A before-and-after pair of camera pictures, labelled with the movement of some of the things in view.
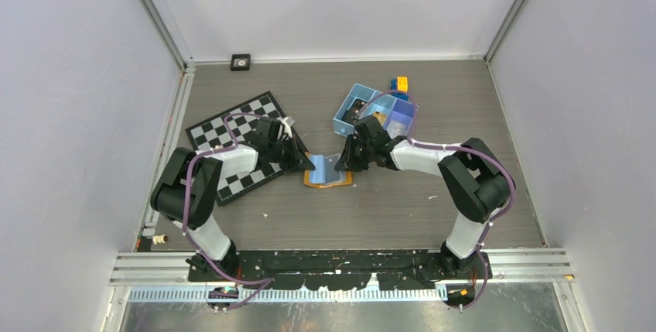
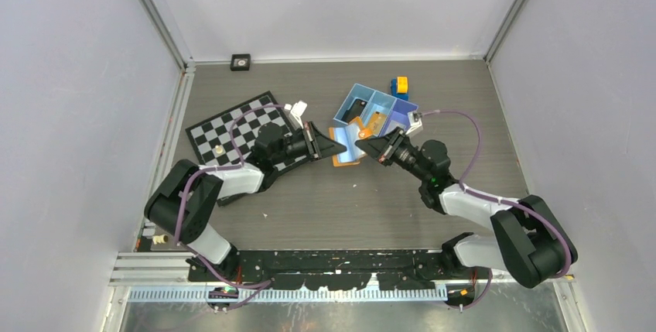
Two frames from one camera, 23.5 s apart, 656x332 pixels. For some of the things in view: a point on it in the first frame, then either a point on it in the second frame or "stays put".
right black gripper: [346, 162] to [375, 146]
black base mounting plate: [342, 269] stays put
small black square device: [240, 62] stays put
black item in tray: [351, 114] stays put
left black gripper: [298, 160] to [319, 145]
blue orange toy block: [400, 87] stays put
